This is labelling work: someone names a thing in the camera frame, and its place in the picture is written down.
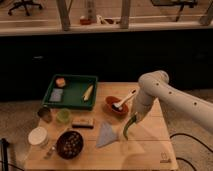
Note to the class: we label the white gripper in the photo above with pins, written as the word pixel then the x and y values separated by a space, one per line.
pixel 140 111

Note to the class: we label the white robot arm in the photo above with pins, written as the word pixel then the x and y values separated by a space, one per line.
pixel 154 85

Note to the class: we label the green plastic cup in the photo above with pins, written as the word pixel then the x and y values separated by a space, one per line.
pixel 63 116

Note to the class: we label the orange bowl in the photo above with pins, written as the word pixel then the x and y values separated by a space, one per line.
pixel 110 101

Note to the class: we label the grey triangular cloth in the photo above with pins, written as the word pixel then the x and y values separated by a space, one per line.
pixel 106 135

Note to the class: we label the dark wooden block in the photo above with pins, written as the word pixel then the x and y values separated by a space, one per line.
pixel 80 122

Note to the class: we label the yellow corn cob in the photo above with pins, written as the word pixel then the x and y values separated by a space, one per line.
pixel 87 93

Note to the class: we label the green plastic tray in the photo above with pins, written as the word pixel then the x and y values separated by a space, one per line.
pixel 73 92

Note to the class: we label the dark bowl with nuts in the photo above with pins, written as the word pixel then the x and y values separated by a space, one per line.
pixel 69 145

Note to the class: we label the grey blue sponge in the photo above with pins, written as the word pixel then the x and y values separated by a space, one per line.
pixel 56 95

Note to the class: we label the orange sponge cube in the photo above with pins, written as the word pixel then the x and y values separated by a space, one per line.
pixel 60 82

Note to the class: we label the red object on shelf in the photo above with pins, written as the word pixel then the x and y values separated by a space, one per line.
pixel 84 21

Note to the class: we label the black stand at left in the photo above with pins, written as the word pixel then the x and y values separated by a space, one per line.
pixel 3 154

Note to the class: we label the black office chair left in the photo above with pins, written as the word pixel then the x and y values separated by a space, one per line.
pixel 25 4

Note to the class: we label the white handled brush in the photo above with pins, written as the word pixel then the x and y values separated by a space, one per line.
pixel 118 105

